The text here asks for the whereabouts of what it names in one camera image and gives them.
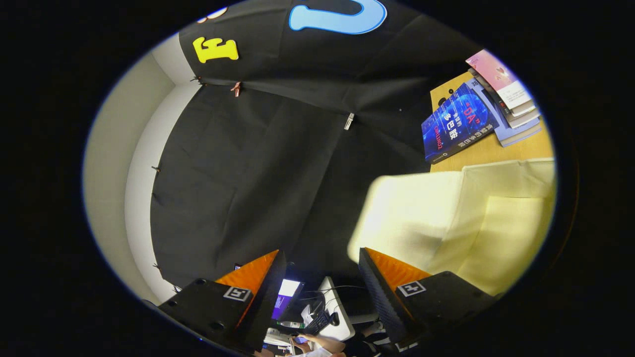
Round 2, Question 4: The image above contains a black keyboard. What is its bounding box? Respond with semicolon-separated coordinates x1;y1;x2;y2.
304;310;332;336

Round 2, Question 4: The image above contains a dark blue book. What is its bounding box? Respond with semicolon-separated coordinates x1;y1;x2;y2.
422;82;500;164

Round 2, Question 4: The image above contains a white desk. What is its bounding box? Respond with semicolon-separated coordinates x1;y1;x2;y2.
300;276;356;343

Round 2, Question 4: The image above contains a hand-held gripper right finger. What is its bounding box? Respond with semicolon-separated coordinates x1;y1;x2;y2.
358;247;497;350

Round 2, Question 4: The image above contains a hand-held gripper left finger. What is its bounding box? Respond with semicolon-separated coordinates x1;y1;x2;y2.
159;249;287;355

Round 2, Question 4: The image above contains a light blue book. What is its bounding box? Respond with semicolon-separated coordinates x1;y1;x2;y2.
466;78;543;148

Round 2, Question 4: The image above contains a computer monitor with purple screen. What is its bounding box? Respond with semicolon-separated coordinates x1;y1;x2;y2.
271;279;304;321

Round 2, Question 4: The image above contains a black backdrop cloth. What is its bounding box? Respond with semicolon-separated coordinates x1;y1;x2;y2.
149;0;477;303

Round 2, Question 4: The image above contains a pink cover book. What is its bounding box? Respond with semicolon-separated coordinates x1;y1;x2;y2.
465;49;535;111

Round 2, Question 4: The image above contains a cream fabric storage box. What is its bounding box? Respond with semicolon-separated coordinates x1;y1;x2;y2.
347;158;556;297

